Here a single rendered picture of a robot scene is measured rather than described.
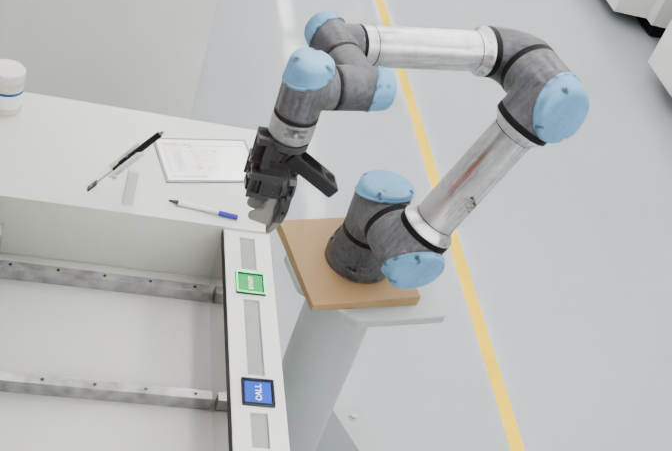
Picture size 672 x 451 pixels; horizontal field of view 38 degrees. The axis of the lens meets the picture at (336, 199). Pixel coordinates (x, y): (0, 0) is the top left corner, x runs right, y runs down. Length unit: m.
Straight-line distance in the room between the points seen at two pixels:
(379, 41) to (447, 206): 0.36
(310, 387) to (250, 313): 0.58
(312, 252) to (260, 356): 0.46
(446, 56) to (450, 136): 2.59
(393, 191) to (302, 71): 0.54
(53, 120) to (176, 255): 0.39
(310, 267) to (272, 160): 0.51
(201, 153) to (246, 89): 2.10
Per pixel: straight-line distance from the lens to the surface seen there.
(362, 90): 1.60
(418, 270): 1.94
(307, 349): 2.29
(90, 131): 2.13
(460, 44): 1.82
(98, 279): 1.96
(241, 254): 1.92
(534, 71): 1.82
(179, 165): 2.08
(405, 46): 1.76
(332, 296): 2.08
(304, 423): 2.45
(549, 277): 3.85
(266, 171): 1.66
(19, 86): 2.11
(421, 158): 4.16
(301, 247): 2.16
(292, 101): 1.57
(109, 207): 1.94
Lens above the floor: 2.21
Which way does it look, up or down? 36 degrees down
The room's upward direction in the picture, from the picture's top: 20 degrees clockwise
